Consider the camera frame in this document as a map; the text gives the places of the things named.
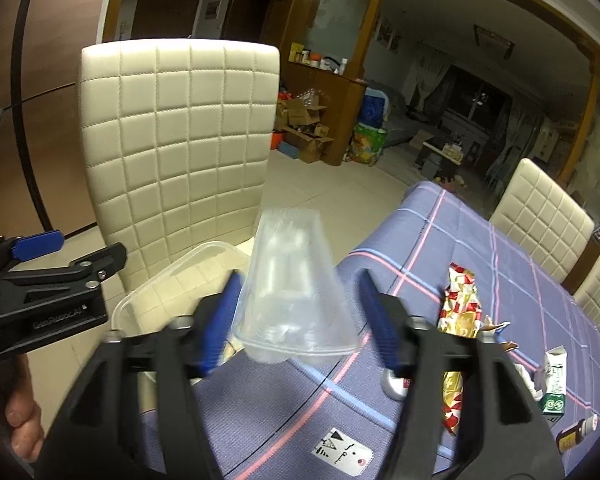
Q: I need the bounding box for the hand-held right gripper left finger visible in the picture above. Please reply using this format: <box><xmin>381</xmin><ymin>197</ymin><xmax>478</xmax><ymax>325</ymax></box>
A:
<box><xmin>35</xmin><ymin>270</ymin><xmax>246</xmax><ymax>480</ymax></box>

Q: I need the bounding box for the clear plastic container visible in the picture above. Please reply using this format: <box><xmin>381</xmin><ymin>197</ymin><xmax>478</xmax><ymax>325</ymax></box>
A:
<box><xmin>111</xmin><ymin>240</ymin><xmax>253</xmax><ymax>356</ymax></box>

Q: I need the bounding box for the large white quilted chair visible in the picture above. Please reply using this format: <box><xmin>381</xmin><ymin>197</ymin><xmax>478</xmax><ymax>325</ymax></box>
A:
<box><xmin>77</xmin><ymin>39</ymin><xmax>281</xmax><ymax>341</ymax></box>

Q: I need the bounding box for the low coffee table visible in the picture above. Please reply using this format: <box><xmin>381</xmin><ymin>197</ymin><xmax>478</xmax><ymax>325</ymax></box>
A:
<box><xmin>415</xmin><ymin>139</ymin><xmax>470</xmax><ymax>177</ymax></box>

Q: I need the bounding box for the purple plaid tablecloth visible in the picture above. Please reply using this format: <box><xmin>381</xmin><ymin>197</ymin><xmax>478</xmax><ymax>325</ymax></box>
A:
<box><xmin>130</xmin><ymin>180</ymin><xmax>600</xmax><ymax>480</ymax></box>

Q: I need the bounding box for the brown medicine bottle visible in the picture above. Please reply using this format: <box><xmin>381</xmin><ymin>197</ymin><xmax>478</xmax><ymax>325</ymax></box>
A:
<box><xmin>555</xmin><ymin>416</ymin><xmax>600</xmax><ymax>456</ymax></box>

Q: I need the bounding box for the crumpled white tissue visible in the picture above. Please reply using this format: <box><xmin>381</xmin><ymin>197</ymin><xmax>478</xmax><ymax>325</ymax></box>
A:
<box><xmin>510</xmin><ymin>360</ymin><xmax>538</xmax><ymax>402</ymax></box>

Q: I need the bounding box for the square ceiling lamp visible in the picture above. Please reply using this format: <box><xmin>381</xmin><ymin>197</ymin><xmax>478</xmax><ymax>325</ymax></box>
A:
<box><xmin>472</xmin><ymin>24</ymin><xmax>515</xmax><ymax>58</ymax></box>

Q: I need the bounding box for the white paper tag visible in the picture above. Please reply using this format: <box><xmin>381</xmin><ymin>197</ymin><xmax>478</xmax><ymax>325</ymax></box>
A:
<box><xmin>311</xmin><ymin>427</ymin><xmax>374</xmax><ymax>477</ymax></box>

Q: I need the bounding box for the black cable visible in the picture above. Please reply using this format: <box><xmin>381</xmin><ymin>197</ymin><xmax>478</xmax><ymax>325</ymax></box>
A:
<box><xmin>12</xmin><ymin>0</ymin><xmax>53</xmax><ymax>233</ymax></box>

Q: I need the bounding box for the wooden cabinet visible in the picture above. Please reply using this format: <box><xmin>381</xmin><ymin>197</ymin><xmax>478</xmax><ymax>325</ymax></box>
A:
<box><xmin>285</xmin><ymin>60</ymin><xmax>368</xmax><ymax>166</ymax></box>

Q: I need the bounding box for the colourful printed bag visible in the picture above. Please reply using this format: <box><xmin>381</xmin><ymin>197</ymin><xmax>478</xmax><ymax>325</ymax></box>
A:
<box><xmin>347</xmin><ymin>122</ymin><xmax>387</xmax><ymax>167</ymax></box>

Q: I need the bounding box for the person's left hand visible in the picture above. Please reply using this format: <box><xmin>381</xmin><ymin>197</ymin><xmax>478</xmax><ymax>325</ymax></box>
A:
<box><xmin>0</xmin><ymin>352</ymin><xmax>47</xmax><ymax>465</ymax></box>

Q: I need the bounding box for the white green carton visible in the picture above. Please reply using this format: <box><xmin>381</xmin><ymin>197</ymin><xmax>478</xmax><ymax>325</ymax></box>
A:
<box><xmin>537</xmin><ymin>346</ymin><xmax>568</xmax><ymax>423</ymax></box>

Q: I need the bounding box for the blue bag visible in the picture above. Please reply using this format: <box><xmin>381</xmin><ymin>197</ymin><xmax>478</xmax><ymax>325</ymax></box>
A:
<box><xmin>362</xmin><ymin>87</ymin><xmax>392</xmax><ymax>126</ymax></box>

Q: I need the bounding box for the red gold snack wrapper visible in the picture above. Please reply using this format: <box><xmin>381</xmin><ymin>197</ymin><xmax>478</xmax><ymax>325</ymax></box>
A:
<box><xmin>437</xmin><ymin>262</ymin><xmax>486</xmax><ymax>433</ymax></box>

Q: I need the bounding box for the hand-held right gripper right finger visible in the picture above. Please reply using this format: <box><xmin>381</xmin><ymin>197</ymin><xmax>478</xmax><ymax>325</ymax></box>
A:
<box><xmin>355</xmin><ymin>267</ymin><xmax>566</xmax><ymax>480</ymax></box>

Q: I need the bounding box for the dark wooden door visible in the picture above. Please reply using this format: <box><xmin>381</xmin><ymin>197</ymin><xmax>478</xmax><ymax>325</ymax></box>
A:
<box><xmin>130</xmin><ymin>0</ymin><xmax>204</xmax><ymax>41</ymax></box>

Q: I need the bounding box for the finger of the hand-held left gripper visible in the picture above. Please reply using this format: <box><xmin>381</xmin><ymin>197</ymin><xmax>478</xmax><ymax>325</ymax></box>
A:
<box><xmin>0</xmin><ymin>242</ymin><xmax>128</xmax><ymax>292</ymax></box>
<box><xmin>0</xmin><ymin>230</ymin><xmax>64</xmax><ymax>281</ymax></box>

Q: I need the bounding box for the row of bottles and jars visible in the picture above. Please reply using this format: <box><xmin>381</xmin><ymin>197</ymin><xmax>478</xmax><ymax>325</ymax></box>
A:
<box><xmin>290</xmin><ymin>42</ymin><xmax>350</xmax><ymax>75</ymax></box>

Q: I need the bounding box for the pile of cardboard boxes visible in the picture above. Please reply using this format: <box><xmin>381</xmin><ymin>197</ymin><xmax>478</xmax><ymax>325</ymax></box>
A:
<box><xmin>275</xmin><ymin>91</ymin><xmax>335</xmax><ymax>163</ymax></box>

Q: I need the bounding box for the clear plastic cup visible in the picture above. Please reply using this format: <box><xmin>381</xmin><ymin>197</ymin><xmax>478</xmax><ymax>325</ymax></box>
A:
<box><xmin>232</xmin><ymin>207</ymin><xmax>361</xmax><ymax>366</ymax></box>

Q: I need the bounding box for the grey sofa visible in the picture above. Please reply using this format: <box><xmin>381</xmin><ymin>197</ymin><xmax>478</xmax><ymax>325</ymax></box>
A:
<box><xmin>380</xmin><ymin>85</ymin><xmax>448</xmax><ymax>148</ymax></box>

